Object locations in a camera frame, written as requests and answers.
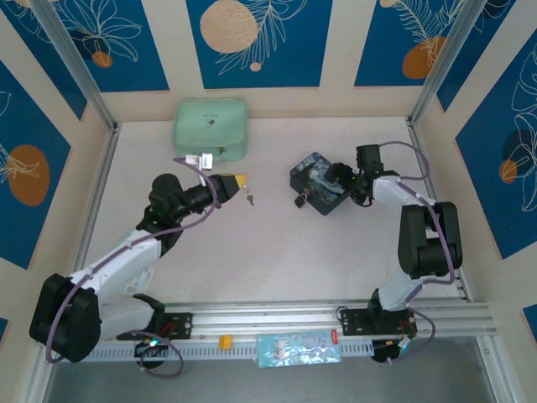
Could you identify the blue panel white flower drawing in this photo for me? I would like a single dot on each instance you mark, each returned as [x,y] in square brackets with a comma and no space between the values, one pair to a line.
[134,71]

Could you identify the dark box starry night lid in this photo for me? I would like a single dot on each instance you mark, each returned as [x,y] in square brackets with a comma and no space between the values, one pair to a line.
[316,184]

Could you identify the blue panel large peach circle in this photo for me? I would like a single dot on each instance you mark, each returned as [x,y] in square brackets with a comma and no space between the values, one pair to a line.
[293,50]

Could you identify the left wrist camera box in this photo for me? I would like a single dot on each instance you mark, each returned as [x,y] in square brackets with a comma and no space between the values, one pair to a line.
[205,161]

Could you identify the small yellow block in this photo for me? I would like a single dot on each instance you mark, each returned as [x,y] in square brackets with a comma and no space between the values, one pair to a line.
[226,341]

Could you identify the mint green zipper pouch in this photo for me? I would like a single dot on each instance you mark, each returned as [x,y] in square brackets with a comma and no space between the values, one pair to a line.
[210,121]

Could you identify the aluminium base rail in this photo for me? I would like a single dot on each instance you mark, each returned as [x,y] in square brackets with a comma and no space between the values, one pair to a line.
[272,323]

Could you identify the blue floral wall panel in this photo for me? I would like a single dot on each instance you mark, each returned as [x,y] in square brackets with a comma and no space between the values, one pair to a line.
[474,63]
[46,71]

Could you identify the patterned blue tissue pack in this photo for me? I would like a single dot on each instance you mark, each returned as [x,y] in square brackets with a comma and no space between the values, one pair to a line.
[298,348]

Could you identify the blue panel orange circle feather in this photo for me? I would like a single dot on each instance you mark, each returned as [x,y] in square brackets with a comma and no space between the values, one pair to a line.
[377,50]

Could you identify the blue panel small orange circle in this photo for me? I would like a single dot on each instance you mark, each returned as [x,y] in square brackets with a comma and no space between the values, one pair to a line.
[495,210]

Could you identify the aluminium side rail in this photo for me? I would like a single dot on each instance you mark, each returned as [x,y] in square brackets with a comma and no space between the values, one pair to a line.
[102,168]
[423,138]

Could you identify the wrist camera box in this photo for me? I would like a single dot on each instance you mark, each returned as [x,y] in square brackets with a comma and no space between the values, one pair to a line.
[205,161]
[369,156]

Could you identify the black controller board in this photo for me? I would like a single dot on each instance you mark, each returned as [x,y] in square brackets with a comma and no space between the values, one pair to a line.
[151,349]
[390,352]

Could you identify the small silver key bunch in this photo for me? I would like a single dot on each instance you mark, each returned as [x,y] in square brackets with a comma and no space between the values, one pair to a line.
[250,198]

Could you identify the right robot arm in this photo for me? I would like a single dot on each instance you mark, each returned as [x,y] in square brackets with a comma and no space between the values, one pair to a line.
[428,235]

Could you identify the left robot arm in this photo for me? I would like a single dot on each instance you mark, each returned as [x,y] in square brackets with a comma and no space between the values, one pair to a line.
[113,260]

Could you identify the aluminium corner post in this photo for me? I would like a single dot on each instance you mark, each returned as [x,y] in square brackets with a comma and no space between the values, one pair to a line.
[79,71]
[440,67]

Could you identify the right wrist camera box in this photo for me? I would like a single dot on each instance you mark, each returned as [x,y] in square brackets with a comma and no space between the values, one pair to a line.
[369,156]

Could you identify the small black padlock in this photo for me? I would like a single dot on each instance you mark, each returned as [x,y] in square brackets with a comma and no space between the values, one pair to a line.
[300,201]

